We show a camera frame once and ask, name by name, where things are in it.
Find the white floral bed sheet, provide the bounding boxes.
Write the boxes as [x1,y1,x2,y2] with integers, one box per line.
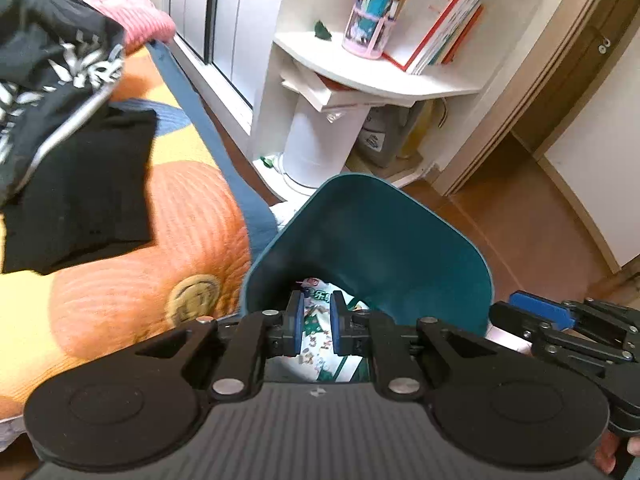
[0,402,28,453]

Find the printed snack wrapper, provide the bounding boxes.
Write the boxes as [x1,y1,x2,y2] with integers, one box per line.
[272,277,373,383]

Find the pink pen holder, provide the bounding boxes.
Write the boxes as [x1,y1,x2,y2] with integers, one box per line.
[342,2,398,60]

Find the pink knitted blanket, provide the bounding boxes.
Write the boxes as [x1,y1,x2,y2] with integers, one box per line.
[60,0,177,56]

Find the person's right hand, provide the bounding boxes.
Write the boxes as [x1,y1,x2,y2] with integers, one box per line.
[592,431,640,477]

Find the stack of white papers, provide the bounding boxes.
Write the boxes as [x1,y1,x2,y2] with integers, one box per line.
[280,60,416,112]

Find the white corner shelf unit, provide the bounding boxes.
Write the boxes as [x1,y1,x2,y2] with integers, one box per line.
[250,0,621,198]

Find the white cylindrical appliance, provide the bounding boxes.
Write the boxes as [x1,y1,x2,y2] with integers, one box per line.
[277,92,368,197]

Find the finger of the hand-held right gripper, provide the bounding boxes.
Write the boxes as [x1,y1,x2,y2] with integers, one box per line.
[489,291,640,348]
[531,329,632,378]

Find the wooden door frame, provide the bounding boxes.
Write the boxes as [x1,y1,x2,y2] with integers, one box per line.
[442,0,640,276]

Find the orange patterned blanket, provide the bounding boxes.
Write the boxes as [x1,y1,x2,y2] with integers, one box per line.
[0,40,253,408]

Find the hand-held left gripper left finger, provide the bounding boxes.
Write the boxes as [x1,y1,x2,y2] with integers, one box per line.
[135,292,304,404]

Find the grey plastic bag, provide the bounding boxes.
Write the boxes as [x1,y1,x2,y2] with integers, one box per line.
[352,105,426,168]

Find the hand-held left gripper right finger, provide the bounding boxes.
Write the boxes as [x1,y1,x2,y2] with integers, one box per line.
[327,290,502,404]

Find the black white patterned garment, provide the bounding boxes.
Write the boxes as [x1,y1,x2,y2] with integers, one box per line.
[0,0,126,201]

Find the stack of leaning books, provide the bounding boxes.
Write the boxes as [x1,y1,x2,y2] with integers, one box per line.
[382,0,485,76]

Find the white sliding wardrobe doors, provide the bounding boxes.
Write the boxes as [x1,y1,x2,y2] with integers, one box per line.
[162,0,293,136]

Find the teal plastic bin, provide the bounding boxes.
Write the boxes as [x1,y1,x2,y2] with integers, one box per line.
[239,173,493,383]

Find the blue bed edge strip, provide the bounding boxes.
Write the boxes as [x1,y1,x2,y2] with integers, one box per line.
[107,39,279,266]

